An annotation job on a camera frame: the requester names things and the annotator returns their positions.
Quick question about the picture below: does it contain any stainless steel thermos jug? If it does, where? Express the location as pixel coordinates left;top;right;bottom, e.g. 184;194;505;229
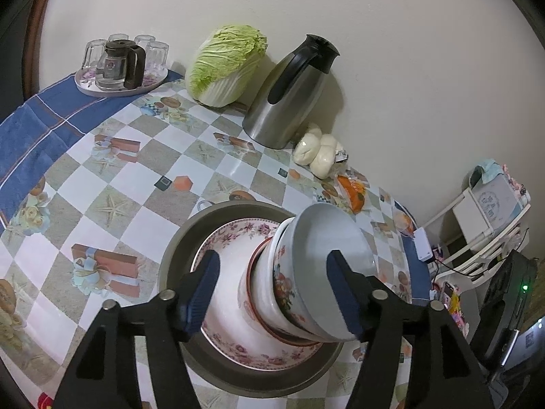
242;34;340;150

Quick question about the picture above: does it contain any glass teapot with black handle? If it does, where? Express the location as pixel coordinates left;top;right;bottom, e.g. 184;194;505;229
94;40;146;91

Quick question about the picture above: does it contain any napa cabbage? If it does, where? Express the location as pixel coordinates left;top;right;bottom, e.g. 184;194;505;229
184;25;269;107

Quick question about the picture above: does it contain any pale blue bowl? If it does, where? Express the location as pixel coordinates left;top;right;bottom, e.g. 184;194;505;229
272;203;377;342

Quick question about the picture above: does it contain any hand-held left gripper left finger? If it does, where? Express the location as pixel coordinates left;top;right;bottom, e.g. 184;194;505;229
51;249;222;409

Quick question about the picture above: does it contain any white power bank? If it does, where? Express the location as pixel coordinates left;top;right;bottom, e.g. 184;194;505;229
412;228;436;263

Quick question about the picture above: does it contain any stainless steel round plate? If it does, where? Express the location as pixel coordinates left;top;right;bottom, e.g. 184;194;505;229
157;203;345;397

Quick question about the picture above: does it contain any strawberry print bowl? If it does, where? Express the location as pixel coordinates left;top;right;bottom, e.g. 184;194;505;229
237;239;324;346

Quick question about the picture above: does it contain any black charger cable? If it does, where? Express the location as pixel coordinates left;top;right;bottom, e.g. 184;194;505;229
433;253;490;283

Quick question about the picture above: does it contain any white plastic chair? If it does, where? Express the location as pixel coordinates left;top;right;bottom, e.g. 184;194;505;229
419;160;533;282

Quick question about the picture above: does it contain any small clear orange packet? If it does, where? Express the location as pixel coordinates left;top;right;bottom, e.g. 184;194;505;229
394;211;416;237

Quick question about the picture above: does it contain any orange snack packet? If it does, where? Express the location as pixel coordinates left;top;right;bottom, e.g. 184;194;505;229
336;174;369;214

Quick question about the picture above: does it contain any white printed bag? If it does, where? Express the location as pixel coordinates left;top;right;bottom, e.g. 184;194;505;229
474;175;526;222

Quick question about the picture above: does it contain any pile of colourful trinkets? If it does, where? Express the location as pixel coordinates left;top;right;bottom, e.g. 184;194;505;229
443;294;469;337

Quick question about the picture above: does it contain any teal cloth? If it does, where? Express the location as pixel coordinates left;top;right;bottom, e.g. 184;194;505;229
470;158;505;184

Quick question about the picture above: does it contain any bag of steamed buns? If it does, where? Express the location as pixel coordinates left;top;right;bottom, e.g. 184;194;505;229
294;123;349;180

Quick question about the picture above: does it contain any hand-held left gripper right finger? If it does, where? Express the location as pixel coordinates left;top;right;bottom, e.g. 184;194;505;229
326;249;497;409

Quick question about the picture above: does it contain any round serving tray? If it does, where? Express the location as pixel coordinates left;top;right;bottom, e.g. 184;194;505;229
74;66;169;98

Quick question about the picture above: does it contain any pink floral round plate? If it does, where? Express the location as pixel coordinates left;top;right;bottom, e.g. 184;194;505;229
190;218;324;371

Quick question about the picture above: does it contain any checkered blue-edged tablecloth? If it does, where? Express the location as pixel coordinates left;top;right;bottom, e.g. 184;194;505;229
0;68;435;409

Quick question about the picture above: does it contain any brown wooden door frame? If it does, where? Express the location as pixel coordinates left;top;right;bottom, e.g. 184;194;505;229
21;0;58;103

